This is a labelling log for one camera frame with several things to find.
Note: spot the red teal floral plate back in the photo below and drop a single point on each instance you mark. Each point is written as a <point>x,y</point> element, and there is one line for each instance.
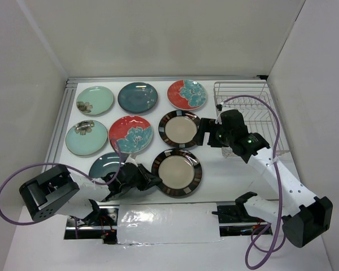
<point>187,95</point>

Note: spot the aluminium frame rail left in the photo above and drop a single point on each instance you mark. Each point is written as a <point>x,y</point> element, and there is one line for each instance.
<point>57,138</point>

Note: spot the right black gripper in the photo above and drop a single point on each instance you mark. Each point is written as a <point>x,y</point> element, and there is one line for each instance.
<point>211,133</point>

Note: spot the dark teal plate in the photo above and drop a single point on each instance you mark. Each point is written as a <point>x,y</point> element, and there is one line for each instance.
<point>137,97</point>
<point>107,165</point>

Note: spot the dark teal plate front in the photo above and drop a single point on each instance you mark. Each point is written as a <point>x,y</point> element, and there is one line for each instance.
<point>107,165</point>

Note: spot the black rimmed beige plate back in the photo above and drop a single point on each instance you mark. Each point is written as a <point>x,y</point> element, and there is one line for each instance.
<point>178,128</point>

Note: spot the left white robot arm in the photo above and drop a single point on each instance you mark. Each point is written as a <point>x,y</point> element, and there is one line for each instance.
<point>60,192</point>

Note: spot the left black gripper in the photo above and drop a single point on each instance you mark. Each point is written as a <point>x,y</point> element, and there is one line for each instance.
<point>152,179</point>

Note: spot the white foil cover sheet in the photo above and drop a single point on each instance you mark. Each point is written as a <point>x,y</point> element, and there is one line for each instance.
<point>147,224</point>

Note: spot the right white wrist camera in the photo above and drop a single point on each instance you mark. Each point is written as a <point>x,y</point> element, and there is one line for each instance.
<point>220,108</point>

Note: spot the aluminium frame rail back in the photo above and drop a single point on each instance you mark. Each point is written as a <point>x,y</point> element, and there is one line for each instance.
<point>77,80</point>

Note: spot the aluminium frame rail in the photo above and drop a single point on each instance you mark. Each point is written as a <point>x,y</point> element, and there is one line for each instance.
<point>57,138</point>
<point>77,80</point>

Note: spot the red teal floral plate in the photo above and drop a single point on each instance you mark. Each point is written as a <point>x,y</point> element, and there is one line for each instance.
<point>131,134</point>
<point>187,95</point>

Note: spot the dark teal plate back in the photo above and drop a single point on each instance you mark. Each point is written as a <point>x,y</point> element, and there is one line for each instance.
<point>137,97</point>

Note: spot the white wire dish rack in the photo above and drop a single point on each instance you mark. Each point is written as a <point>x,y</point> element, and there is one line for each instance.
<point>252,98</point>

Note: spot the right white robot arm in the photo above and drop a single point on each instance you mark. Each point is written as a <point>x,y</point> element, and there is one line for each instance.
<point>309,216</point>

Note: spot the mint green flower plate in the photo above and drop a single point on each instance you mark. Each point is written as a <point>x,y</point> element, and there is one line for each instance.
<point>86,137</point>
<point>95,100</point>

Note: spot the mint green flower plate back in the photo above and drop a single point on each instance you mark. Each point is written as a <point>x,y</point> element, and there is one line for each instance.
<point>95,100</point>

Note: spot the black rimmed beige plate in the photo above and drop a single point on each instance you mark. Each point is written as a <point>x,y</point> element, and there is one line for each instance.
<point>178,128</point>
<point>180,171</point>

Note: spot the mint green flower plate front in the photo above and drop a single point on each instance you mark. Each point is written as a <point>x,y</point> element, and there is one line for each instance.
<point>86,137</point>

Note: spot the red teal floral plate middle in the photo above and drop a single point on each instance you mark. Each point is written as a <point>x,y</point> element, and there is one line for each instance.
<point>131,134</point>

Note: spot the black rimmed beige plate front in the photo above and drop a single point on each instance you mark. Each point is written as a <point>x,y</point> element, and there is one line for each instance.
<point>180,171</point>

